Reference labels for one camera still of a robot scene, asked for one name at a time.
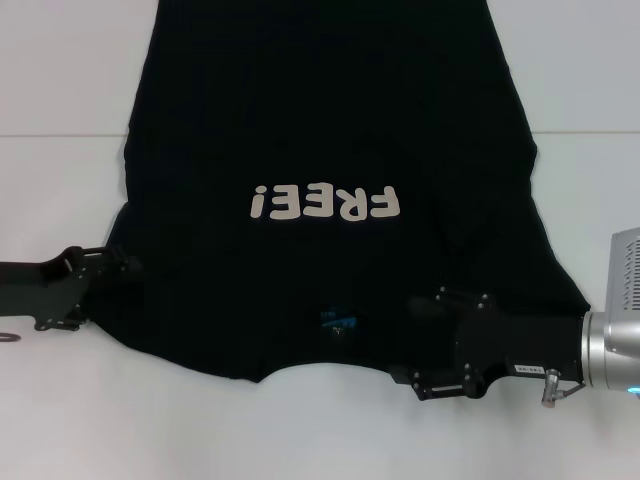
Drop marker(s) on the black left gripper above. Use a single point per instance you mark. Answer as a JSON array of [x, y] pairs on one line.
[[30, 290]]

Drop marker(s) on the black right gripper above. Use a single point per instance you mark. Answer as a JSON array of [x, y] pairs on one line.
[[525, 345]]

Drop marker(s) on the black t-shirt with FREE print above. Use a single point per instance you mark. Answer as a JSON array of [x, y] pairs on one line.
[[320, 100]]

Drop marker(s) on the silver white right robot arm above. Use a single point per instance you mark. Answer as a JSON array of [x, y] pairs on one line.
[[610, 345]]

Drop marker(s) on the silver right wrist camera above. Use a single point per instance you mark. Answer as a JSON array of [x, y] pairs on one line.
[[627, 270]]

